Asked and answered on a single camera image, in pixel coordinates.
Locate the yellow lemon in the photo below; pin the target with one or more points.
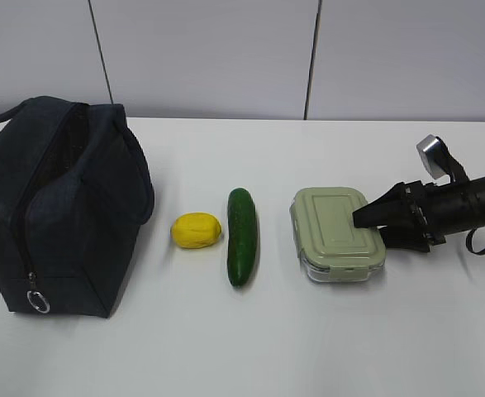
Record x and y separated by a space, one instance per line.
195 230

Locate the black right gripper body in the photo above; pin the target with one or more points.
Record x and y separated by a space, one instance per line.
424 230

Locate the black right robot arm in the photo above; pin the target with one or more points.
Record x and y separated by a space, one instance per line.
462 209

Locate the dark navy fabric lunch bag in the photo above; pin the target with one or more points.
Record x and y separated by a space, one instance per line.
75 189

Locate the green lidded glass food container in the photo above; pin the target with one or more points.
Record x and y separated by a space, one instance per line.
328 245

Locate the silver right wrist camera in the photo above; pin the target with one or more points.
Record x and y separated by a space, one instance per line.
434 156

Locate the green cucumber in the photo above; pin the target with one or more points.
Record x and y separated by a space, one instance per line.
243 237

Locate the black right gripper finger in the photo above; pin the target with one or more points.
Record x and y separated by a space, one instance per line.
390 210
404 238

